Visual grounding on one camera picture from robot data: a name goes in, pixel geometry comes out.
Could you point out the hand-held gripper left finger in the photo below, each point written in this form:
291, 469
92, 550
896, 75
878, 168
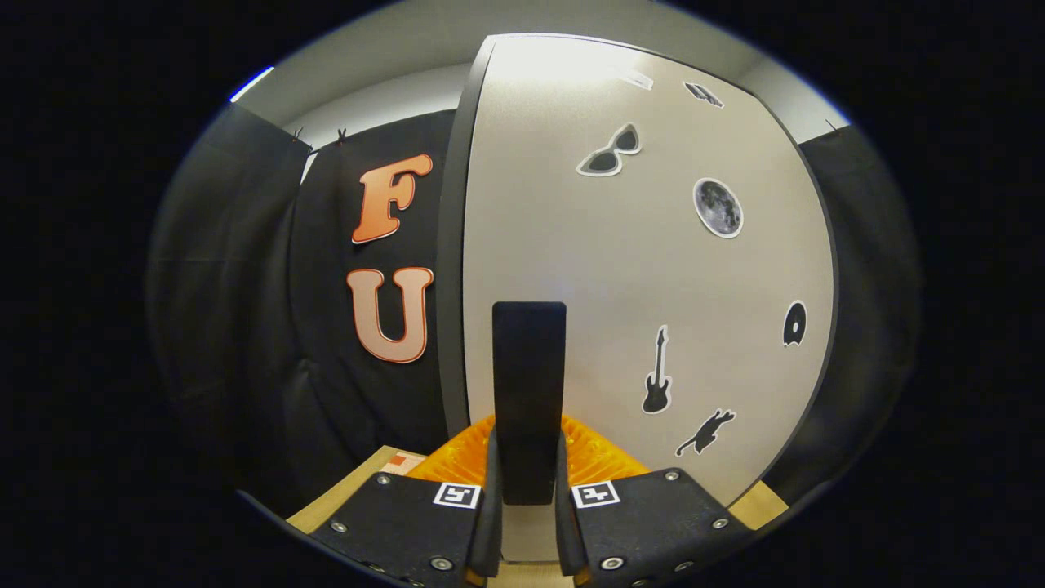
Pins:
492, 531

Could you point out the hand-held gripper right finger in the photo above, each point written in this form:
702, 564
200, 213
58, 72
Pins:
565, 531

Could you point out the beige shoe cabinet door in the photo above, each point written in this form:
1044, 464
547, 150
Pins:
620, 269

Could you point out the stack of books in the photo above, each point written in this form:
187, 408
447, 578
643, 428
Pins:
402, 464

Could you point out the black backdrop cloth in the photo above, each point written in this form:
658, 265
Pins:
245, 327

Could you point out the ceiling light panel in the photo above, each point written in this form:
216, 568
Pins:
251, 83

